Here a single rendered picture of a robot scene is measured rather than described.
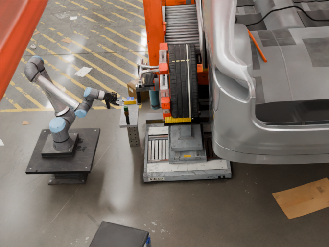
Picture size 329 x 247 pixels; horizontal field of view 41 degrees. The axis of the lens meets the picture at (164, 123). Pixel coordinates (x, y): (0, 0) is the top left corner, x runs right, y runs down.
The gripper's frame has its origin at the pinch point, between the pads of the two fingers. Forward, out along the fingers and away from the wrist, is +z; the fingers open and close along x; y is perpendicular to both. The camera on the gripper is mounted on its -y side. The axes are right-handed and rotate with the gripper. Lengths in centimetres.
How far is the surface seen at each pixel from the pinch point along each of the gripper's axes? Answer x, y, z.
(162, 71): -19, 54, 16
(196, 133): 1, -13, 80
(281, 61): -12, 92, 112
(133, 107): 24.2, -18.4, 17.1
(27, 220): -67, -103, -57
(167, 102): -32, 34, 27
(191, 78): -24, 58, 40
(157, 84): -2.4, 30.8, 21.5
